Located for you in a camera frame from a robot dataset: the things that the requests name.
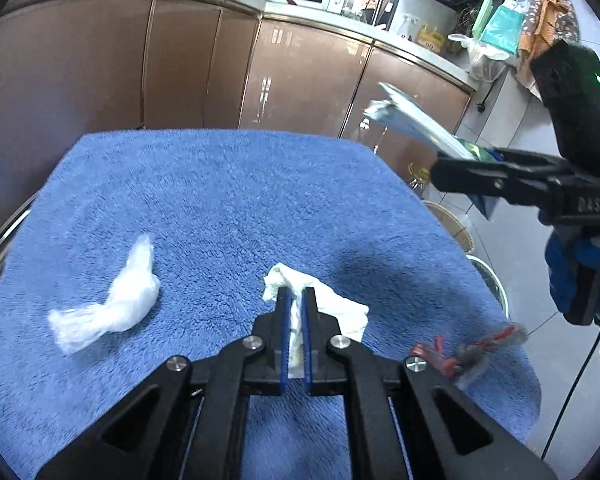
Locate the person's right hand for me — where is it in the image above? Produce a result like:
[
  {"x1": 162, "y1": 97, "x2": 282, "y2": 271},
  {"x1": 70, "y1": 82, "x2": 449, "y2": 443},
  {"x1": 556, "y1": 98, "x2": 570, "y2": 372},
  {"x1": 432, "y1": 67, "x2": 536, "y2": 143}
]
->
[{"x1": 539, "y1": 210, "x2": 600, "y2": 313}]

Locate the blue fluffy towel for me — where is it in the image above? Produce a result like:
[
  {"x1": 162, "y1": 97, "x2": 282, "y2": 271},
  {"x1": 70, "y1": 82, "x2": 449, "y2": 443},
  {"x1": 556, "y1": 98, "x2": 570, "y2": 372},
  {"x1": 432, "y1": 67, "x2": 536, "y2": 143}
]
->
[{"x1": 0, "y1": 129, "x2": 541, "y2": 480}]

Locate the white plastic bag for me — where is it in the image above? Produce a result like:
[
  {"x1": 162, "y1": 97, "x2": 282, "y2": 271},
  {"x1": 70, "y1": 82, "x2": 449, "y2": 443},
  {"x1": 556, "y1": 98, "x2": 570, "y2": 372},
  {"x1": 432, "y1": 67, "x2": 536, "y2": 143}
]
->
[{"x1": 447, "y1": 32, "x2": 511, "y2": 83}]

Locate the red and grey wrapper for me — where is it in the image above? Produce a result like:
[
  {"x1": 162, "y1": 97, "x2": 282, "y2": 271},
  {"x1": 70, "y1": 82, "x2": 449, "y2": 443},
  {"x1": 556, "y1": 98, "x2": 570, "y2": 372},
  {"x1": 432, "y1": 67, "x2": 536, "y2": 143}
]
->
[{"x1": 412, "y1": 322, "x2": 530, "y2": 386}]

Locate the green cloth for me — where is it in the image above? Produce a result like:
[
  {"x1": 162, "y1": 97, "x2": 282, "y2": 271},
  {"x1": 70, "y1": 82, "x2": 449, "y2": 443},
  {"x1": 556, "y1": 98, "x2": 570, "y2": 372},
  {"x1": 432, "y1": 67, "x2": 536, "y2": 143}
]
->
[{"x1": 472, "y1": 0, "x2": 494, "y2": 38}]

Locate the orange patterned cloth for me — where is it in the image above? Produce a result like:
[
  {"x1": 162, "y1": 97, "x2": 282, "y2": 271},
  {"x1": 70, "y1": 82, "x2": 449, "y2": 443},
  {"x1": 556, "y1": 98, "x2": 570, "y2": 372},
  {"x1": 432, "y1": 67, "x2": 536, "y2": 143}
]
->
[{"x1": 512, "y1": 0, "x2": 578, "y2": 96}]

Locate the pale blue packet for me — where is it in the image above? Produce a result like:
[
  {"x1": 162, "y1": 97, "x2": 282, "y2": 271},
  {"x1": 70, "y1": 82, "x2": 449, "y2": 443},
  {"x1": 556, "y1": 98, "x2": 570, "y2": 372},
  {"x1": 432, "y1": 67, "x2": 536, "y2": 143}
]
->
[{"x1": 364, "y1": 82, "x2": 503, "y2": 221}]

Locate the black cable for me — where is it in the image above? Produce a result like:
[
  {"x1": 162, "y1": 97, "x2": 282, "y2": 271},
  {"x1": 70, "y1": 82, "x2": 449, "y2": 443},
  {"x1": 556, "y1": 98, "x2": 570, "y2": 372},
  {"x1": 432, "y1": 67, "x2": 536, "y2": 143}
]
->
[{"x1": 540, "y1": 310, "x2": 600, "y2": 461}]

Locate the beige woven basket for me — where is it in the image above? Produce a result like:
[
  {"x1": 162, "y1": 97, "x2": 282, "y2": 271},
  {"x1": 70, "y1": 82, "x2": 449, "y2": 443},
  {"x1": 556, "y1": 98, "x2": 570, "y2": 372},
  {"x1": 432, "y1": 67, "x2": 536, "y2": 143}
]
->
[{"x1": 422, "y1": 200, "x2": 476, "y2": 256}]

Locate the white tissue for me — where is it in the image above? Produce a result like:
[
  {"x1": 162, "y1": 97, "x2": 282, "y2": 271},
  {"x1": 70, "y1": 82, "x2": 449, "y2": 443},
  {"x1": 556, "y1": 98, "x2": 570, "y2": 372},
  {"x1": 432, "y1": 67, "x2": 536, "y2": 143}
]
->
[{"x1": 262, "y1": 262, "x2": 370, "y2": 378}]

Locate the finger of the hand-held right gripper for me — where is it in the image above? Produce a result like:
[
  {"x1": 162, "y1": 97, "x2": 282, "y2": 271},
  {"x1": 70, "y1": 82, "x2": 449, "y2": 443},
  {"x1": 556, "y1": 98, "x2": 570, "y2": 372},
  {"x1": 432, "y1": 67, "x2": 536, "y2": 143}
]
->
[
  {"x1": 430, "y1": 156, "x2": 563, "y2": 207},
  {"x1": 490, "y1": 146, "x2": 576, "y2": 173}
]

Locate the brown kitchen cabinet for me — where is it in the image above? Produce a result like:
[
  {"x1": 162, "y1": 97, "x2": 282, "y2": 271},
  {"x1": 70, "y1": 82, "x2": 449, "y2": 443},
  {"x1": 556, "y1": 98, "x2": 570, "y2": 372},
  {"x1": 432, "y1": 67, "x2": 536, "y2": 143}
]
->
[{"x1": 0, "y1": 0, "x2": 481, "y2": 251}]

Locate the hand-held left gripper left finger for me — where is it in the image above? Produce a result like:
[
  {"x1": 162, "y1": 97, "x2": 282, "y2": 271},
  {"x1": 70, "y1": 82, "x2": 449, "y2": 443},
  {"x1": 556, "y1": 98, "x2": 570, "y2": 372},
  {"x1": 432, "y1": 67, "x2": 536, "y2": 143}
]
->
[{"x1": 35, "y1": 285, "x2": 293, "y2": 480}]

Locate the teal paper bag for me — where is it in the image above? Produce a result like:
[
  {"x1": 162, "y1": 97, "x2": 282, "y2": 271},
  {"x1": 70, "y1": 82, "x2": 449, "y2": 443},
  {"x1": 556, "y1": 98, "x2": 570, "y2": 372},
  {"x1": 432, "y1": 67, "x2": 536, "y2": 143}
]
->
[{"x1": 480, "y1": 0, "x2": 526, "y2": 56}]

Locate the crumpled clear plastic bag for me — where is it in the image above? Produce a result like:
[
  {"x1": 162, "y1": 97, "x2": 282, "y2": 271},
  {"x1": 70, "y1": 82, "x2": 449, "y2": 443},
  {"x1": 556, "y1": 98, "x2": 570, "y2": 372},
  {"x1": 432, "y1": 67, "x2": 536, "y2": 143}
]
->
[{"x1": 47, "y1": 234, "x2": 162, "y2": 356}]

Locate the yellow packet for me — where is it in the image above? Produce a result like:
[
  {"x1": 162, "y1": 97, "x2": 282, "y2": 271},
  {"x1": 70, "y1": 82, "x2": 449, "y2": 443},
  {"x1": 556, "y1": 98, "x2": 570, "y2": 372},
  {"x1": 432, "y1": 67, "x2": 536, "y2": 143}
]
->
[{"x1": 417, "y1": 24, "x2": 448, "y2": 53}]

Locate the cooking oil bottle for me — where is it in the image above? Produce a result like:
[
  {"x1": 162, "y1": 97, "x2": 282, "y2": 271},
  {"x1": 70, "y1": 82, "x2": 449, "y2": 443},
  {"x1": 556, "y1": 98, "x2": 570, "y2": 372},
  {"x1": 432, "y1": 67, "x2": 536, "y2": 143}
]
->
[{"x1": 407, "y1": 162, "x2": 433, "y2": 196}]

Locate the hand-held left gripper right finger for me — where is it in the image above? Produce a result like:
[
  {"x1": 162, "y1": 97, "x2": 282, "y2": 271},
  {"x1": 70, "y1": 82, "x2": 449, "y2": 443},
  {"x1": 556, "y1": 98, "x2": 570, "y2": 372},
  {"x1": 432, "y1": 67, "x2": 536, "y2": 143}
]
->
[{"x1": 301, "y1": 285, "x2": 558, "y2": 480}]

